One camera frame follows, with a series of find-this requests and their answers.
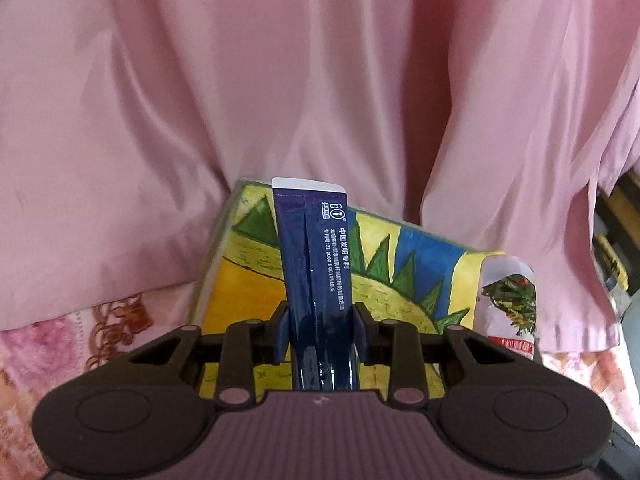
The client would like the colourful painted shallow box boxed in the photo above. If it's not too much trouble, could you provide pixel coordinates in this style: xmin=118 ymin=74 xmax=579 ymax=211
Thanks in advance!
xmin=186 ymin=177 xmax=506 ymax=401

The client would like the dark blue snack packet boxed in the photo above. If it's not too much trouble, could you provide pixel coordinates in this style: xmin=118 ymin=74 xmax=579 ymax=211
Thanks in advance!
xmin=271 ymin=177 xmax=362 ymax=392

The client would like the dark wooden furniture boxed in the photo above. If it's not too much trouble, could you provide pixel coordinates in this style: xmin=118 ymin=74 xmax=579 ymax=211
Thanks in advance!
xmin=592 ymin=170 xmax=640 ymax=311

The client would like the large pink satin curtain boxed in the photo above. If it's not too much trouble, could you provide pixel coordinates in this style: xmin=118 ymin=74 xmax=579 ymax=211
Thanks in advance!
xmin=0 ymin=0 xmax=640 ymax=356

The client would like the white vegetable print snack packet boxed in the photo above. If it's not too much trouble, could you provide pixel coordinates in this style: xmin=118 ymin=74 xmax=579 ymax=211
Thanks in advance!
xmin=472 ymin=254 xmax=538 ymax=363

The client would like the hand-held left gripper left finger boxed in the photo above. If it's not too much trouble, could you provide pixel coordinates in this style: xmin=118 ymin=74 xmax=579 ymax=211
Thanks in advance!
xmin=121 ymin=305 xmax=291 ymax=405

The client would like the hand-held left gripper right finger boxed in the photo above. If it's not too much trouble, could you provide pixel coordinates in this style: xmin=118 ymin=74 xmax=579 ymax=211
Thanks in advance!
xmin=352 ymin=305 xmax=521 ymax=405

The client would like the pink floral bedsheet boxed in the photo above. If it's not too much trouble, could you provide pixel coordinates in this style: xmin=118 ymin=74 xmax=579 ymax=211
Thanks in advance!
xmin=0 ymin=287 xmax=640 ymax=480

